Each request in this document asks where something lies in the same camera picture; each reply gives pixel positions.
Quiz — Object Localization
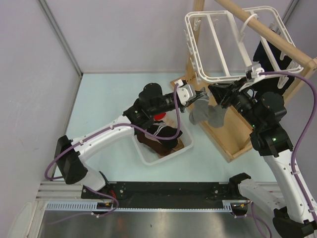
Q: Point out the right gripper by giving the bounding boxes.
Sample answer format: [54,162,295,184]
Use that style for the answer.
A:
[208,76,263,129]

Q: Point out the grey socks pair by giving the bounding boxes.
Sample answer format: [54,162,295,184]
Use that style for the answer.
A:
[189,92,226,128]

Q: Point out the white clip hanger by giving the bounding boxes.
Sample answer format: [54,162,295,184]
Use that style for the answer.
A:
[184,6,304,84]

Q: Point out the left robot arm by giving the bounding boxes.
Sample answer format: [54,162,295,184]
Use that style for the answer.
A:
[54,80,203,198]

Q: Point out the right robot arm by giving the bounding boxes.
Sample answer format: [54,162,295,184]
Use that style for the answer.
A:
[208,83,317,238]

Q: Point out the white corner clip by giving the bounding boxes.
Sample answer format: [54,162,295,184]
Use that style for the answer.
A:
[195,74,202,84]

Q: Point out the black striped socks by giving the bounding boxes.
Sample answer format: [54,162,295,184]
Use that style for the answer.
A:
[147,120,183,149]

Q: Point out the black hanging socks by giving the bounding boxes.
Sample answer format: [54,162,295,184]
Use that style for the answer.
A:
[253,42,294,95]

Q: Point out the brown striped socks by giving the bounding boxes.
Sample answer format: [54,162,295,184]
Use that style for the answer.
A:
[137,133,178,156]

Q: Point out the white plastic basket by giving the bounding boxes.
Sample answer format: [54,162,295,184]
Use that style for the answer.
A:
[132,111,194,166]

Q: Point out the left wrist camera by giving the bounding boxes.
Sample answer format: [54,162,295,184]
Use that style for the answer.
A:
[174,79,196,100]

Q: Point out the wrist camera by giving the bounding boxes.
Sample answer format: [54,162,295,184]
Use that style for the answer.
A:
[239,63,265,91]
[174,79,196,100]

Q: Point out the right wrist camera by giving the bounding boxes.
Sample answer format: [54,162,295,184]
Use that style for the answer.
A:
[239,63,265,91]

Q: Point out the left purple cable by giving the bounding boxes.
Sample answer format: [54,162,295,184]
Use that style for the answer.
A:
[44,84,183,225]

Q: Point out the purple cable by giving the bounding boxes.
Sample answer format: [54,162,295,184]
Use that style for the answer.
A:
[44,84,183,225]
[232,71,317,238]

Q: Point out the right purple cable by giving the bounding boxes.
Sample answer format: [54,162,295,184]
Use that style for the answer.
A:
[232,71,317,238]

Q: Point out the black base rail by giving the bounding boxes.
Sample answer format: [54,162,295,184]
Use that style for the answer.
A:
[81,181,248,210]

